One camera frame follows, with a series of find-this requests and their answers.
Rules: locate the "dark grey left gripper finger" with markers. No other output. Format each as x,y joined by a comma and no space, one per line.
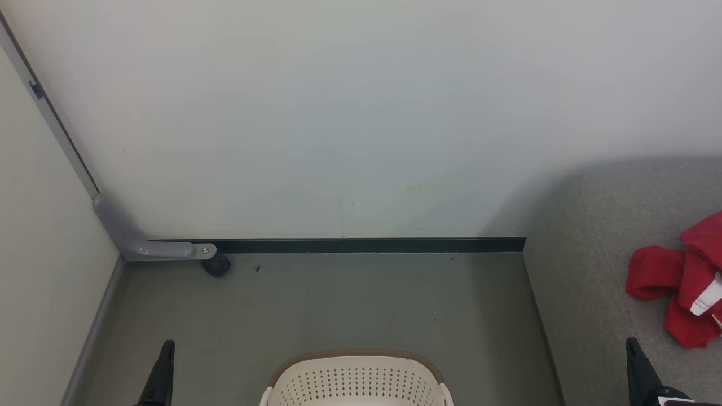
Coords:
161,383

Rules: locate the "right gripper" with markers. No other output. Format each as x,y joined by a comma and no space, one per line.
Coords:
677,399

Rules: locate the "red and white garment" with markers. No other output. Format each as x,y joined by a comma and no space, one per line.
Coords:
654,270

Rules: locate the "grey skirting board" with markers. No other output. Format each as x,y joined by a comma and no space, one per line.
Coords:
93,332

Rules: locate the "grey fabric cushion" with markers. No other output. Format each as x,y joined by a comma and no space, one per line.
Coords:
586,282

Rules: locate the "small black floor stopper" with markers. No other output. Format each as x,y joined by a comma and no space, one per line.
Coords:
217,266

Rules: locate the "cream perforated laundry basket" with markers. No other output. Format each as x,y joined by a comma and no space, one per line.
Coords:
355,383

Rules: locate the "dark baseboard strip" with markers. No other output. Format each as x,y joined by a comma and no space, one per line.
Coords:
366,246

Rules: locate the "small black profile clip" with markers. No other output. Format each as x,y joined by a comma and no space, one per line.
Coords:
36,90

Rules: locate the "grey metal corner bracket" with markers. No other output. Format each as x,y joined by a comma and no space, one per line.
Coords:
141,248

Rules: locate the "grey metal wall profile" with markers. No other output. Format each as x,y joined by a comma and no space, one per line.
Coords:
51,121

